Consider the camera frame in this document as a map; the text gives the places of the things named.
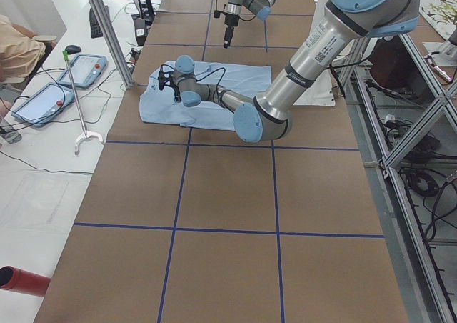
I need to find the seated person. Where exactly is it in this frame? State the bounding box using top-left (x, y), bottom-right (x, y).
top-left (0, 14), bottom-right (54, 116)

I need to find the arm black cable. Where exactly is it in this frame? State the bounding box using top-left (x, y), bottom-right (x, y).
top-left (159, 64), bottom-right (226, 104)

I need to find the blue teach pendant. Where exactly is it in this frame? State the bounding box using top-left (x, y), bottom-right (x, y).
top-left (64, 52), bottom-right (107, 89)
top-left (11, 83), bottom-right (74, 127)

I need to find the aluminium side frame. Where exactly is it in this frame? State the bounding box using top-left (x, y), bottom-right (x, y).
top-left (338, 26), bottom-right (456, 322)

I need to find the metal reacher grabber tool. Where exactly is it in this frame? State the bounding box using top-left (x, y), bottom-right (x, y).
top-left (62, 51), bottom-right (104, 156)

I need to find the far blue teach pendant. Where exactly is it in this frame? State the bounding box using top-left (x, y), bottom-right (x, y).
top-left (64, 52), bottom-right (107, 89)

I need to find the black computer mouse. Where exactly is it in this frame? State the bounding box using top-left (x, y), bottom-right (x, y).
top-left (65, 44), bottom-right (81, 54)

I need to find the light blue t-shirt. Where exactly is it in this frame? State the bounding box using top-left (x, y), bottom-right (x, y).
top-left (139, 61), bottom-right (273, 131)

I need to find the near blue teach pendant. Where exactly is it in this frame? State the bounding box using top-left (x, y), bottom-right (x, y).
top-left (11, 83), bottom-right (74, 127)

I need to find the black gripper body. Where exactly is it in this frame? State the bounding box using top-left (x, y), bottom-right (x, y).
top-left (224, 12), bottom-right (238, 41)
top-left (172, 84), bottom-right (181, 102)

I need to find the black keyboard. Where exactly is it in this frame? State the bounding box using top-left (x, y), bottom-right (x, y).
top-left (89, 8), bottom-right (103, 39)

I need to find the red cylinder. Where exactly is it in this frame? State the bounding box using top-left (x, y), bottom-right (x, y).
top-left (1, 266), bottom-right (51, 297)

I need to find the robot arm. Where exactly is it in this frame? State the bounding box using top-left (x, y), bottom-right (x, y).
top-left (159, 0), bottom-right (420, 143)
top-left (219, 0), bottom-right (278, 49)

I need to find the aluminium frame post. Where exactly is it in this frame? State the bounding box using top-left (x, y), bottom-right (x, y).
top-left (88, 0), bottom-right (133, 89)

